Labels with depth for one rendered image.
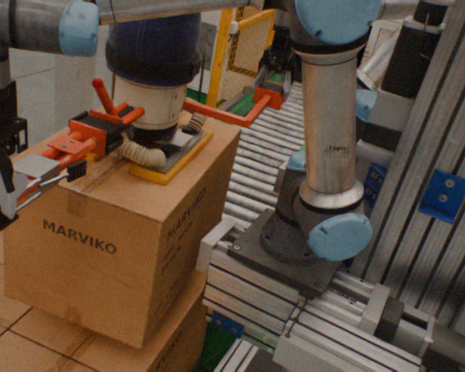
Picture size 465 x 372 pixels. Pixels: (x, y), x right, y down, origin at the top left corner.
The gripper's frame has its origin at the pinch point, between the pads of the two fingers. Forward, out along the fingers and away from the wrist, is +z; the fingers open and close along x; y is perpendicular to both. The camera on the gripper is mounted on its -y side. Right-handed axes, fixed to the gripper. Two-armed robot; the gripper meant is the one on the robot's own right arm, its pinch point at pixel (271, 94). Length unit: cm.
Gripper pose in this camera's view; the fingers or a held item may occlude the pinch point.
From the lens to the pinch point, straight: 159.9
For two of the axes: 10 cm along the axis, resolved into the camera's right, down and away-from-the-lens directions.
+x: 9.3, 3.1, -1.8
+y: -3.1, 4.2, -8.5
